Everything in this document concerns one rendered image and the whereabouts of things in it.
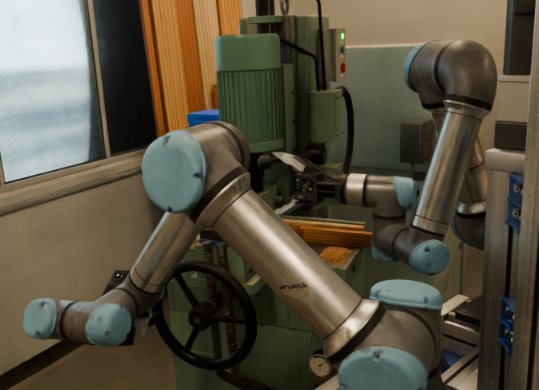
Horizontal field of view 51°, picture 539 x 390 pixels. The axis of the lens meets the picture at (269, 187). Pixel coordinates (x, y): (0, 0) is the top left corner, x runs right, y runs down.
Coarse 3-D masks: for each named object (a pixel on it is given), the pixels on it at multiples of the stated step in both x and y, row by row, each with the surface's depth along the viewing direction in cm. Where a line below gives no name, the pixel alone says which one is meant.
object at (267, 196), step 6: (264, 186) 169; (270, 186) 169; (276, 186) 170; (258, 192) 163; (264, 192) 163; (270, 192) 166; (276, 192) 170; (264, 198) 162; (270, 198) 166; (270, 204) 166; (276, 204) 170
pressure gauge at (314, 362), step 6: (312, 354) 145; (318, 354) 142; (312, 360) 144; (318, 360) 143; (324, 360) 142; (312, 366) 144; (318, 366) 143; (324, 366) 143; (330, 366) 142; (318, 372) 144; (324, 372) 143; (324, 378) 146
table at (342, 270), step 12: (192, 252) 157; (360, 252) 154; (336, 264) 144; (348, 264) 143; (360, 264) 155; (192, 276) 148; (348, 276) 143; (204, 288) 147; (216, 288) 145; (252, 288) 141
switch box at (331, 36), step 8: (328, 32) 171; (336, 32) 171; (344, 32) 178; (328, 40) 172; (336, 40) 171; (344, 40) 178; (320, 48) 174; (328, 48) 173; (336, 48) 172; (344, 48) 179; (320, 56) 174; (328, 56) 173; (336, 56) 172; (344, 56) 180; (320, 64) 175; (328, 64) 174; (336, 64) 173; (320, 72) 175; (328, 72) 174; (336, 72) 174; (344, 72) 181; (320, 80) 176; (328, 80) 175; (336, 80) 174
